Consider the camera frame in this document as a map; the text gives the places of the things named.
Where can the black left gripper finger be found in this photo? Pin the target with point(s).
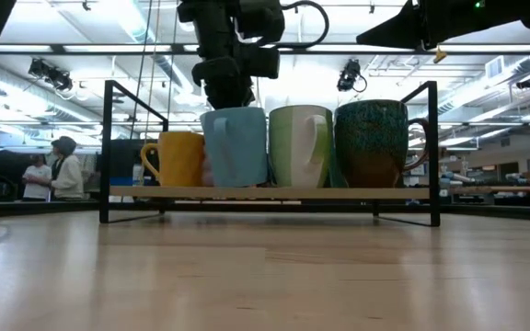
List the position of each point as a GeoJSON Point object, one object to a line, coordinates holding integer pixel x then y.
{"type": "Point", "coordinates": [228, 99]}

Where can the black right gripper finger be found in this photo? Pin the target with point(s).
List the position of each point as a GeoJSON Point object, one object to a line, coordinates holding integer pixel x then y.
{"type": "Point", "coordinates": [398, 30]}

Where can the light blue mug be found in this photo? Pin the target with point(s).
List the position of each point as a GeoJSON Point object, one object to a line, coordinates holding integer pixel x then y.
{"type": "Point", "coordinates": [235, 147]}

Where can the yellow mug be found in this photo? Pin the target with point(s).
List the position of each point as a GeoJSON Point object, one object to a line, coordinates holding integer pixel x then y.
{"type": "Point", "coordinates": [177, 158]}

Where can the green and white mug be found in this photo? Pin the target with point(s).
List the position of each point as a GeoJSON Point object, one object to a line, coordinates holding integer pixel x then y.
{"type": "Point", "coordinates": [292, 147]}

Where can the teal speckled mug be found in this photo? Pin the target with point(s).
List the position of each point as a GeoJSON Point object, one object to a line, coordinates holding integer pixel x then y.
{"type": "Point", "coordinates": [371, 142]}

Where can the small yellow hanging tag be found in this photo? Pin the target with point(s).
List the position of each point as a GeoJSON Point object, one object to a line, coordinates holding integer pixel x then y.
{"type": "Point", "coordinates": [440, 56]}

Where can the black ceiling fixture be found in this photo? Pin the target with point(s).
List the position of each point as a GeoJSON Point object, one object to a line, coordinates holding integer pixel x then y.
{"type": "Point", "coordinates": [527, 83]}

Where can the black metal wooden shelf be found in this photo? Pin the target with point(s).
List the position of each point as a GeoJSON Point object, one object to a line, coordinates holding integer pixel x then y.
{"type": "Point", "coordinates": [269, 192]}

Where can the black background panel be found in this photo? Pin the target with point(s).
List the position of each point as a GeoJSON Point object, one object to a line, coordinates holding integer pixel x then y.
{"type": "Point", "coordinates": [122, 158]}

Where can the dark green mug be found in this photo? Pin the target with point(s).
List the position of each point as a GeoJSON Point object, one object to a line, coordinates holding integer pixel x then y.
{"type": "Point", "coordinates": [337, 174]}

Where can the black ceiling spotlight cluster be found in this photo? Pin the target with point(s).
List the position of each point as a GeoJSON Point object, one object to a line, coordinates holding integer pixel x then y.
{"type": "Point", "coordinates": [58, 79]}

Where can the wooden background workbench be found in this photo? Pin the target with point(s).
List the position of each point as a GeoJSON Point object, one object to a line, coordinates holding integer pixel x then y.
{"type": "Point", "coordinates": [499, 189]}

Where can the person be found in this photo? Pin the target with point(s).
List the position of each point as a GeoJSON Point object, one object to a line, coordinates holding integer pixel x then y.
{"type": "Point", "coordinates": [37, 177]}
{"type": "Point", "coordinates": [69, 177]}

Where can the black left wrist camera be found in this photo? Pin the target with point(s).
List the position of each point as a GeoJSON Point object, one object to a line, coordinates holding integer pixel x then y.
{"type": "Point", "coordinates": [260, 20]}

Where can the black table frame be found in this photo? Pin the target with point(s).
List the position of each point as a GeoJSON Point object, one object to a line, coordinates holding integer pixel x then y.
{"type": "Point", "coordinates": [108, 53]}

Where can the black table edge rail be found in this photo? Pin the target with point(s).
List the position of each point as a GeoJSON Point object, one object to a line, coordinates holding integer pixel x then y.
{"type": "Point", "coordinates": [39, 209]}

